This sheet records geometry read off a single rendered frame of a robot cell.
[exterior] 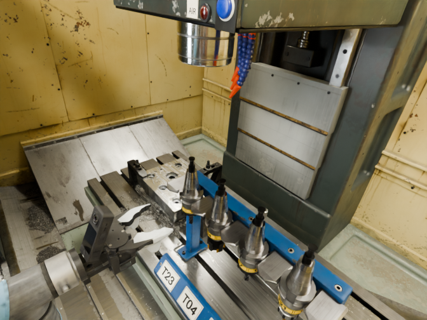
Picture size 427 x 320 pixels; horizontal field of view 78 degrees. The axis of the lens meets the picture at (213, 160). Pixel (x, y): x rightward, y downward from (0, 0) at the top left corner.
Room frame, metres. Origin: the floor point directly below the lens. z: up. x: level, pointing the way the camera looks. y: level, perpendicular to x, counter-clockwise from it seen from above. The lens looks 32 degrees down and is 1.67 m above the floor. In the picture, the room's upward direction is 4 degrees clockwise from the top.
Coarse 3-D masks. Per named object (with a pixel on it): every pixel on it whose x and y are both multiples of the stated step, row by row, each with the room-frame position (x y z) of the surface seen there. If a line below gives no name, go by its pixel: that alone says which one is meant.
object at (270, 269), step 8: (272, 256) 0.36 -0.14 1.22; (280, 256) 0.36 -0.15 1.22; (256, 264) 0.34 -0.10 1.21; (264, 264) 0.34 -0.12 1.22; (272, 264) 0.34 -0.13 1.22; (280, 264) 0.34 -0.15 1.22; (288, 264) 0.34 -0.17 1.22; (264, 272) 0.32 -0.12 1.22; (272, 272) 0.32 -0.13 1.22; (280, 272) 0.32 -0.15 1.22; (264, 280) 0.31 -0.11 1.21; (272, 280) 0.31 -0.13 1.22
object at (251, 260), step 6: (240, 240) 0.39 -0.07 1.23; (240, 246) 0.37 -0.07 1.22; (264, 246) 0.38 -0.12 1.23; (240, 252) 0.36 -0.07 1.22; (246, 252) 0.36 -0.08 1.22; (264, 252) 0.36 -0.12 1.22; (246, 258) 0.35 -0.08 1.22; (252, 258) 0.35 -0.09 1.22; (258, 258) 0.35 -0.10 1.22; (252, 264) 0.35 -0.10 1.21
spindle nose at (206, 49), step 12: (180, 24) 0.75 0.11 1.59; (192, 24) 0.73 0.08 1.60; (180, 36) 0.75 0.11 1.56; (192, 36) 0.73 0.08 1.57; (204, 36) 0.72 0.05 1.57; (216, 36) 0.73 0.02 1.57; (228, 36) 0.75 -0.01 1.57; (180, 48) 0.75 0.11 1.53; (192, 48) 0.73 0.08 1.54; (204, 48) 0.72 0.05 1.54; (216, 48) 0.73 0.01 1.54; (228, 48) 0.76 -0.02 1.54; (180, 60) 0.76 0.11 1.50; (192, 60) 0.73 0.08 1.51; (204, 60) 0.73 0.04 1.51; (216, 60) 0.73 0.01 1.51; (228, 60) 0.77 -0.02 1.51
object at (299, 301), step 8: (288, 272) 0.32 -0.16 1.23; (280, 280) 0.30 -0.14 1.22; (312, 280) 0.31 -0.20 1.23; (280, 288) 0.30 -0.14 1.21; (312, 288) 0.29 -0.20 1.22; (280, 296) 0.29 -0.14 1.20; (288, 296) 0.28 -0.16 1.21; (296, 296) 0.27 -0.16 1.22; (304, 296) 0.27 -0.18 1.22; (312, 296) 0.28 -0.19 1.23; (296, 304) 0.27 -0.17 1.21; (304, 304) 0.27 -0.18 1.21
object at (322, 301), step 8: (320, 288) 0.30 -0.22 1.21; (320, 296) 0.28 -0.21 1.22; (328, 296) 0.28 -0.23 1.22; (312, 304) 0.27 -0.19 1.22; (320, 304) 0.27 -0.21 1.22; (328, 304) 0.27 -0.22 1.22; (336, 304) 0.27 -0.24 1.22; (304, 312) 0.25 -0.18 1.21; (312, 312) 0.25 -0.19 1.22; (320, 312) 0.25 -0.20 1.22; (328, 312) 0.25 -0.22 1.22; (336, 312) 0.25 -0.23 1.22; (344, 312) 0.26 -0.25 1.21
